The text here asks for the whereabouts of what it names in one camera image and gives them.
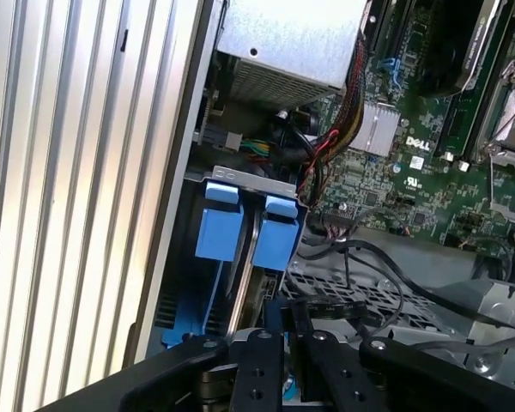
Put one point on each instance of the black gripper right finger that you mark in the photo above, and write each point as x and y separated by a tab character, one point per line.
343	377

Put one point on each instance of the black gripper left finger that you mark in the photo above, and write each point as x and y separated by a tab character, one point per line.
257	373

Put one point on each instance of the installed blue disk carrier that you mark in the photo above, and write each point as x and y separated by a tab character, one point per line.
221	192

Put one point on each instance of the metal disk bay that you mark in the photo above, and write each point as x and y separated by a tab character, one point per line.
249	178

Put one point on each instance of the black RAM slot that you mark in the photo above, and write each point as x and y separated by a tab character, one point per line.
476	141

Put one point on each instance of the black expansion slot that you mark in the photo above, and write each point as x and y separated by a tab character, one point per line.
401	30
377	30

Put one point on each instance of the open grey PC case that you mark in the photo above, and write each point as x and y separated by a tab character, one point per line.
438	266

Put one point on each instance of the green Dell motherboard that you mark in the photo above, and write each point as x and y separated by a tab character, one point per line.
446	184

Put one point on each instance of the silver finned chipset heatsink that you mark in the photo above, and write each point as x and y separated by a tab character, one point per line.
375	129

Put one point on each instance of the green RAM stick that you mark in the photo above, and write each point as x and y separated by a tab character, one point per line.
459	129

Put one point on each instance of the blue SATA connector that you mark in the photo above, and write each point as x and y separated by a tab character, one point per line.
392	68

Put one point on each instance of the grey power supply box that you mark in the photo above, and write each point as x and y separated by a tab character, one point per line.
283	38

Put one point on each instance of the black graphics card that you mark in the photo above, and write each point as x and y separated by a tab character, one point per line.
446	43

